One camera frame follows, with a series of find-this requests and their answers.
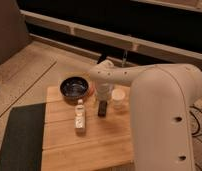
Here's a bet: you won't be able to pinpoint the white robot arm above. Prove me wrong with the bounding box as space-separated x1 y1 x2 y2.
89 60 202 171

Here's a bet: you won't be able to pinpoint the white paper cup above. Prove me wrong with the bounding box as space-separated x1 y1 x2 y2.
111 88 126 109

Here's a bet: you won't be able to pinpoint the dark blue bowl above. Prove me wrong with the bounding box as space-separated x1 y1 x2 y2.
60 76 89 100

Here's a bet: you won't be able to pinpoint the white plastic bottle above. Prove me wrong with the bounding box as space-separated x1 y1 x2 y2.
74 99 86 133

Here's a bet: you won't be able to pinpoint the dark grey floor mat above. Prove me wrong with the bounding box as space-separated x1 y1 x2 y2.
0 103 46 171

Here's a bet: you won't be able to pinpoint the brown cabinet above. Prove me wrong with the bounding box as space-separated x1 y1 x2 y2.
0 0 31 63

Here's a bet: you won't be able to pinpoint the orange ring object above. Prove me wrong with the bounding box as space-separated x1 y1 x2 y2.
88 83 95 96

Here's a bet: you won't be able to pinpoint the black floor cables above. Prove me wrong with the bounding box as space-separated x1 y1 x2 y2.
189 104 202 138

